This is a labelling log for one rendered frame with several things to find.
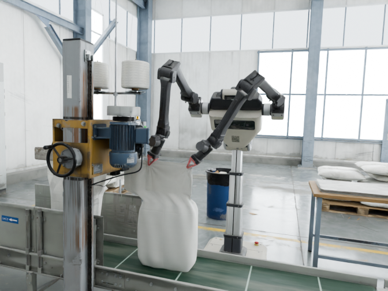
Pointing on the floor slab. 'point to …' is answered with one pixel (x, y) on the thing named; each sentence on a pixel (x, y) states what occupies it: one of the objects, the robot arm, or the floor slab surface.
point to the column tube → (74, 264)
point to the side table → (336, 236)
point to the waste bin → (217, 193)
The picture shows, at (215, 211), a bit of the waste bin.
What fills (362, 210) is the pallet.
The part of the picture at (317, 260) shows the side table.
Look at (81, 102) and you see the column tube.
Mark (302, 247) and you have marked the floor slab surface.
